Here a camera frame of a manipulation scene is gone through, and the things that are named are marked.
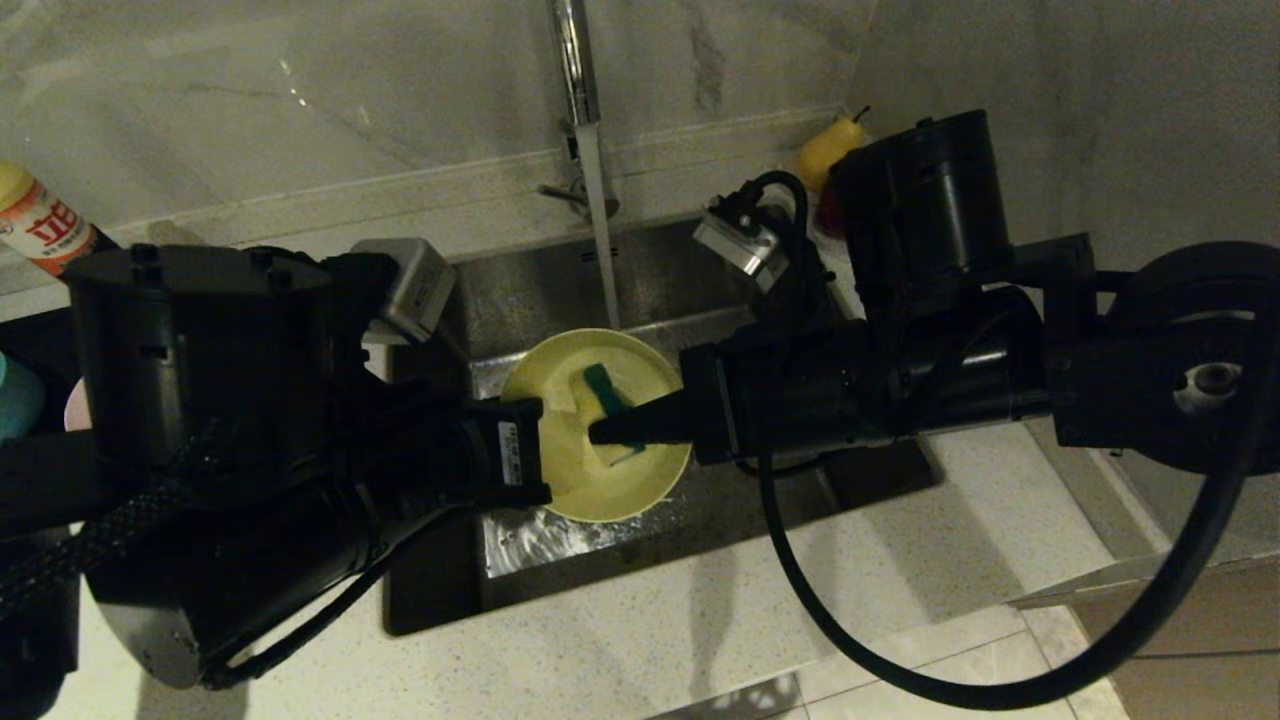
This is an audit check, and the yellow green sponge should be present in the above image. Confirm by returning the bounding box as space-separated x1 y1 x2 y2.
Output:
583 362 646 468

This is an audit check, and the yellow plastic bowl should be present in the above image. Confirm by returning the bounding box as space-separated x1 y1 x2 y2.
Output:
500 328 693 524

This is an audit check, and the chrome faucet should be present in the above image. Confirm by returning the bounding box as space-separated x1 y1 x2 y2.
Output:
540 0 621 223

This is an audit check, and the blue plastic bowl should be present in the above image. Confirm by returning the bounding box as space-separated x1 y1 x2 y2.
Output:
0 350 47 443

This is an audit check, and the yellow dish soap bottle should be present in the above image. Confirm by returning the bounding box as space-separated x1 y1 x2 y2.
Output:
0 160 121 278

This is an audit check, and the stainless steel sink basin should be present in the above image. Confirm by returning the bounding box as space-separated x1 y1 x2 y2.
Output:
383 205 943 637

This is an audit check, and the yellow pear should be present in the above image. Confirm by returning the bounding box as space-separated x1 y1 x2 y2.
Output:
797 108 869 194

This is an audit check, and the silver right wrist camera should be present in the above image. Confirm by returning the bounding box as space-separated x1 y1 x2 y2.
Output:
693 195 791 294

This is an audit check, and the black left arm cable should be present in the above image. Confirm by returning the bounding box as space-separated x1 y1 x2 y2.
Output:
205 500 471 691

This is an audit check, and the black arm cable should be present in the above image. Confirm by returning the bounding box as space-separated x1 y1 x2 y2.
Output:
735 170 1280 712
205 500 471 691

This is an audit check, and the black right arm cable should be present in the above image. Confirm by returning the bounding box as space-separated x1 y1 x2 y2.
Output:
735 170 1280 712

